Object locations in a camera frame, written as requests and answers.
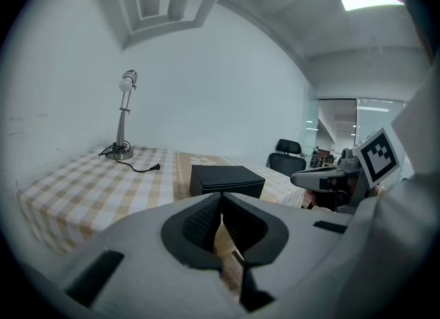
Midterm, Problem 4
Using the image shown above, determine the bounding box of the black tissue box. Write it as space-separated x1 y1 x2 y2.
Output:
188 164 267 201

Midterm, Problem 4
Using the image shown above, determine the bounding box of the black mesh office chair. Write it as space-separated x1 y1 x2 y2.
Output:
265 138 307 178

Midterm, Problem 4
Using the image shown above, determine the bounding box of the metal desk lamp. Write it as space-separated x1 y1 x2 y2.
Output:
104 69 139 160

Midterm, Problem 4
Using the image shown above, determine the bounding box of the checkered flower tablecloth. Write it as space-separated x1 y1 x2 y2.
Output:
15 144 307 256

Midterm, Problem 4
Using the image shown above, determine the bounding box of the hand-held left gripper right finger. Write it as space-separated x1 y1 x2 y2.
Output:
219 192 290 314

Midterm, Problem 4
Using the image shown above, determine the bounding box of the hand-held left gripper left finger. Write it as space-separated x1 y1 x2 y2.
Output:
160 192 223 271

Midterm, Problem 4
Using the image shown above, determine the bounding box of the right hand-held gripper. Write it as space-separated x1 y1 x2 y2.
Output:
290 126 402 214

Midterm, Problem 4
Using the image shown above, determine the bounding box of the black lamp cable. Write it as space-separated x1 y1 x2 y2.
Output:
98 140 162 174

